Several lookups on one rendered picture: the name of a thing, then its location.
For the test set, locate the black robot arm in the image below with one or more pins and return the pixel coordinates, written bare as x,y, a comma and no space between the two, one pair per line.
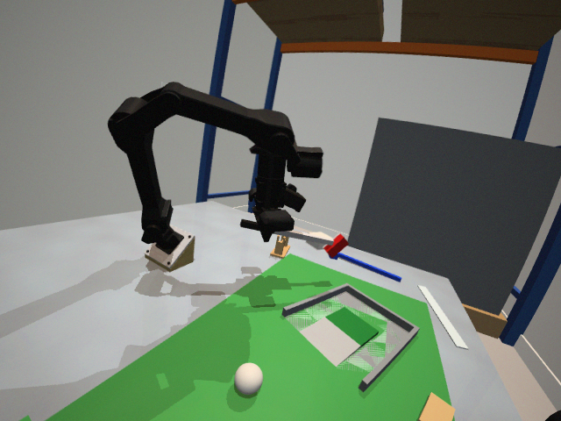
132,127

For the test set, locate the white flat bar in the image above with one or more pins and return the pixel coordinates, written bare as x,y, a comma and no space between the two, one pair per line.
443,319

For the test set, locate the green flat mat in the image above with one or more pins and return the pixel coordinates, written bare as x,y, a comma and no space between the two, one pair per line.
190,376

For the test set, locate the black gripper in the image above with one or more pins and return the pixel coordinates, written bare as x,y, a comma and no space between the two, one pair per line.
266,196

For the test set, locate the white ball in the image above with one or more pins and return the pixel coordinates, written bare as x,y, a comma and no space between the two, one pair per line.
248,378

